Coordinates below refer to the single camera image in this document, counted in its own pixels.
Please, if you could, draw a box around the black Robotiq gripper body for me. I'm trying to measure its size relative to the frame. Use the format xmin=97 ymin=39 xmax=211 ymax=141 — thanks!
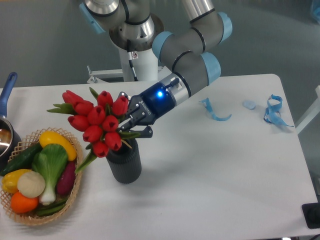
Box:
xmin=119 ymin=83 xmax=176 ymax=132

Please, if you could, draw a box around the red tulip bouquet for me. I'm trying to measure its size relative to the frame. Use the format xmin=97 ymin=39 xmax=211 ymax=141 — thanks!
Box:
xmin=47 ymin=88 xmax=136 ymax=173

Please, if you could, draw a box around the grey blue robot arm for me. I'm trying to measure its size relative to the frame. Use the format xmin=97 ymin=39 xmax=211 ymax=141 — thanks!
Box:
xmin=79 ymin=0 xmax=233 ymax=138

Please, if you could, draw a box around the dark grey ribbed vase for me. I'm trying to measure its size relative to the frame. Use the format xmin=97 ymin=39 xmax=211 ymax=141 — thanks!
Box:
xmin=106 ymin=138 xmax=142 ymax=184

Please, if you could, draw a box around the blue ribbon strip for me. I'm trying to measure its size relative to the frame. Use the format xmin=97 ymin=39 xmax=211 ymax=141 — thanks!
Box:
xmin=199 ymin=97 xmax=232 ymax=122

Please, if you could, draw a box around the yellow squash toy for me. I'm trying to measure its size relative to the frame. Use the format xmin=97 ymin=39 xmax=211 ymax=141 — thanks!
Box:
xmin=38 ymin=130 xmax=78 ymax=162

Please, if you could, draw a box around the pale blue small cap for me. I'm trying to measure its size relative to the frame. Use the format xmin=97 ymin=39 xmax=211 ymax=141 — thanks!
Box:
xmin=242 ymin=100 xmax=256 ymax=110

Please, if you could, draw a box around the purple sweet potato toy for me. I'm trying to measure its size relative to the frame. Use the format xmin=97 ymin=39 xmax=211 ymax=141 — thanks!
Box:
xmin=56 ymin=161 xmax=76 ymax=196

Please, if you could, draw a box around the green bok choy toy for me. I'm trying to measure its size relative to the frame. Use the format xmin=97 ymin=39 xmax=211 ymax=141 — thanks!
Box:
xmin=31 ymin=143 xmax=68 ymax=206

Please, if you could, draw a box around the blue crumpled ribbon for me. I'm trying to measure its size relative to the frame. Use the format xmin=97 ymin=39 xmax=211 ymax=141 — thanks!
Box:
xmin=263 ymin=94 xmax=294 ymax=127

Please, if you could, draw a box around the dark green cucumber toy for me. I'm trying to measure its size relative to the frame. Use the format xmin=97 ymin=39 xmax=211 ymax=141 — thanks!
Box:
xmin=0 ymin=142 xmax=43 ymax=177

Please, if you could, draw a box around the cream white garlic toy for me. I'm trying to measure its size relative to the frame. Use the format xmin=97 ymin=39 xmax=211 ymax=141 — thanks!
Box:
xmin=17 ymin=171 xmax=46 ymax=198

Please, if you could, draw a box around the green bean pods toy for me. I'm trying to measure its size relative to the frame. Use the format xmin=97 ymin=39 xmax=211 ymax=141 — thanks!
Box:
xmin=35 ymin=198 xmax=67 ymax=217

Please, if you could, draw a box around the yellow bell pepper toy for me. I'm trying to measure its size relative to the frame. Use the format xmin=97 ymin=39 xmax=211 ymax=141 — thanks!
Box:
xmin=1 ymin=169 xmax=32 ymax=194

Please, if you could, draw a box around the orange toy fruit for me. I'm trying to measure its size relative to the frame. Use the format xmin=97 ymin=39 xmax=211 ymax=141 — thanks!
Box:
xmin=10 ymin=191 xmax=39 ymax=214

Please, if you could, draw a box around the black device at edge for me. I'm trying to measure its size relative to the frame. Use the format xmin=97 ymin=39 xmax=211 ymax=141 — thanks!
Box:
xmin=301 ymin=202 xmax=320 ymax=229

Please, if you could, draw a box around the white metal base frame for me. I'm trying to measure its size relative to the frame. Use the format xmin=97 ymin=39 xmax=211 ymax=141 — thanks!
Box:
xmin=86 ymin=65 xmax=171 ymax=84

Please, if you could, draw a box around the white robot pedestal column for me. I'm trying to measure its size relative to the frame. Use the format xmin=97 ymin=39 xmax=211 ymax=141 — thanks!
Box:
xmin=118 ymin=48 xmax=158 ymax=82

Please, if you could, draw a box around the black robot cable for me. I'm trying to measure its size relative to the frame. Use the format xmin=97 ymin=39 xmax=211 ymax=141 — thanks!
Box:
xmin=126 ymin=39 xmax=139 ymax=82

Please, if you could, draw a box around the blue handled metal saucepan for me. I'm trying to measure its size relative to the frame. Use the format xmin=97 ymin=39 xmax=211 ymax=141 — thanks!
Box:
xmin=0 ymin=72 xmax=21 ymax=171

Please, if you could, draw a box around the white frame at right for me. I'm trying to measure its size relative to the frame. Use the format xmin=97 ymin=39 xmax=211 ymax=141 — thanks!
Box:
xmin=295 ymin=85 xmax=320 ymax=135

